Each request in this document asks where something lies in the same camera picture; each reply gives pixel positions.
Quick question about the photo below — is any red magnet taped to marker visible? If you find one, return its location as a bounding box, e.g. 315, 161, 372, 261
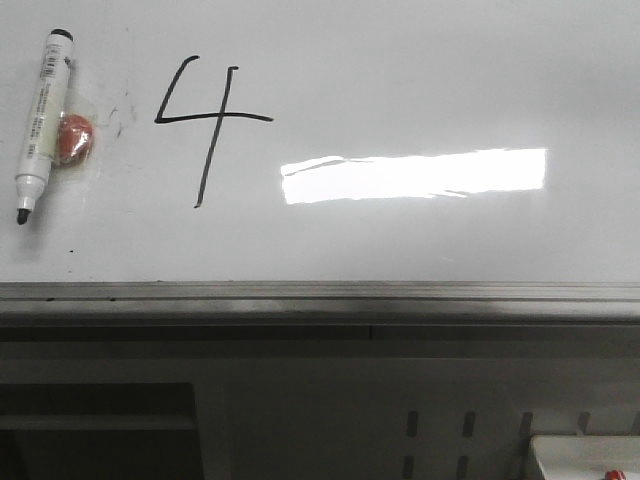
56, 114, 94, 165

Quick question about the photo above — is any white whiteboard marker pen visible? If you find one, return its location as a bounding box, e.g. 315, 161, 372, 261
15, 28, 74, 225

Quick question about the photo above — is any white whiteboard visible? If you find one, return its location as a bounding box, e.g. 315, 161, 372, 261
1, 1, 639, 282

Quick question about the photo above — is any grey aluminium whiteboard tray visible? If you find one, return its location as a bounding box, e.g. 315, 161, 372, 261
1, 281, 639, 337

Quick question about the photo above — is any white slotted metal panel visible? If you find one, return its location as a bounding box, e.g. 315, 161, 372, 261
193, 358, 639, 479

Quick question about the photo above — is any white plastic bin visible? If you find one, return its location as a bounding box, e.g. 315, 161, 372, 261
525, 435, 639, 479

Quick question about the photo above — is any small red object in bin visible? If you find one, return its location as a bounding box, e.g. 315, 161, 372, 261
604, 469, 626, 480

